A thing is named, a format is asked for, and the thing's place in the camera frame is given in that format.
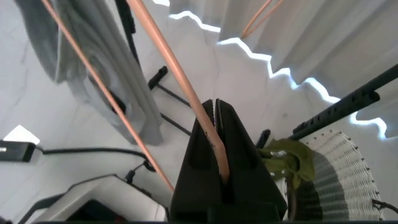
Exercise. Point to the white laundry basket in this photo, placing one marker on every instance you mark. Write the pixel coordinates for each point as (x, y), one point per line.
(342, 174)

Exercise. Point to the green garment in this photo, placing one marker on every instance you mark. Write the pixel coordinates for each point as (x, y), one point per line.
(289, 155)

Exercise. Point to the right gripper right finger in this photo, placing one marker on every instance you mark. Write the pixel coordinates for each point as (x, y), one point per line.
(252, 186)

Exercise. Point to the pink clothes hanger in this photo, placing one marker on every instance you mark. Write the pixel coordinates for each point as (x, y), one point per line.
(245, 33)
(164, 46)

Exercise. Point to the black clothes rack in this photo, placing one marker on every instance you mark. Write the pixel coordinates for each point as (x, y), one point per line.
(342, 105)

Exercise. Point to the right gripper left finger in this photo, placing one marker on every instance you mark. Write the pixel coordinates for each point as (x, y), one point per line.
(192, 186)

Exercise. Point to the pale grey shorts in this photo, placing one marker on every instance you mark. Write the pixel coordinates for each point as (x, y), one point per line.
(93, 46)

